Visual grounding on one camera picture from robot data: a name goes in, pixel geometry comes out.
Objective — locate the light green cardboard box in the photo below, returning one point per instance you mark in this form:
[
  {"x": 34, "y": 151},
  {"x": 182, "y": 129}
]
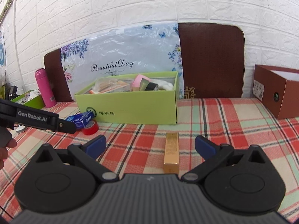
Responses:
[{"x": 134, "y": 107}]

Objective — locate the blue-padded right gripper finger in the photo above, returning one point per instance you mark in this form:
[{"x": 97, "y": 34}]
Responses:
[
  {"x": 85, "y": 156},
  {"x": 213, "y": 155}
]

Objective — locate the green-grey rectangular box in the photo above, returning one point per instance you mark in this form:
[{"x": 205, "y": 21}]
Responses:
[{"x": 144, "y": 85}]

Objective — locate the small green box lid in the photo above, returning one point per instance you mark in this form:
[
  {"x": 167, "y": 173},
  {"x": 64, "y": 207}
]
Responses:
[{"x": 30, "y": 98}]

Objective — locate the pink thermos bottle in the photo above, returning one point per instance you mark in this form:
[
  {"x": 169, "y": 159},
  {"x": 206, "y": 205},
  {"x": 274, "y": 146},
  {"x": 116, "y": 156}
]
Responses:
[{"x": 44, "y": 87}]

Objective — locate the white cotton glove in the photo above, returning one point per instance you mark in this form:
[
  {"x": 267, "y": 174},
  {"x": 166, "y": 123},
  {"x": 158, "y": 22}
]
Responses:
[{"x": 164, "y": 85}]

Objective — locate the plaid bed sheet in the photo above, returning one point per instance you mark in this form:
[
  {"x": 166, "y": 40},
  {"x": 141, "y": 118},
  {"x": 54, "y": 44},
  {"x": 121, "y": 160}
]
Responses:
[{"x": 140, "y": 148}]

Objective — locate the bag of wooden sticks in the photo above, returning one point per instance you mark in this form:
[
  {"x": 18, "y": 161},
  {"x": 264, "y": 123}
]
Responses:
[{"x": 111, "y": 85}]

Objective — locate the brown shoe box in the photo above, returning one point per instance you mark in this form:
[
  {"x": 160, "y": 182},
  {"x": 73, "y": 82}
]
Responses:
[{"x": 277, "y": 89}]

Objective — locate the floral plastic bag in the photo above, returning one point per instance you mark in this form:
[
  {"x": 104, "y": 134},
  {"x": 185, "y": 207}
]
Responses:
[{"x": 129, "y": 50}]

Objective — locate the red tape roll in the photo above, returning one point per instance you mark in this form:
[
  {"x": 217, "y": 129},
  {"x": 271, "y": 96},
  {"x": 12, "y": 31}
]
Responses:
[{"x": 91, "y": 128}]

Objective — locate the person's left hand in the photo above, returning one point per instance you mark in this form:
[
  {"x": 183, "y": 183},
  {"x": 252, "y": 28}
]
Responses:
[{"x": 6, "y": 142}]

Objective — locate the pink sticky notes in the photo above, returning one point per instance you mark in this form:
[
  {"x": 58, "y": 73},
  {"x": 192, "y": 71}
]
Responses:
[{"x": 136, "y": 82}]

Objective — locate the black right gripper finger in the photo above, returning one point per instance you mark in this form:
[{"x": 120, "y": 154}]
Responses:
[{"x": 65, "y": 126}]

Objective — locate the black tape roll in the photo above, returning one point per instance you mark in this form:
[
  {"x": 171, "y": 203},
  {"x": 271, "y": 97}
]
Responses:
[{"x": 152, "y": 87}]

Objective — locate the blue medicine box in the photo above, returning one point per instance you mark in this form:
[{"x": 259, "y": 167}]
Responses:
[{"x": 81, "y": 120}]

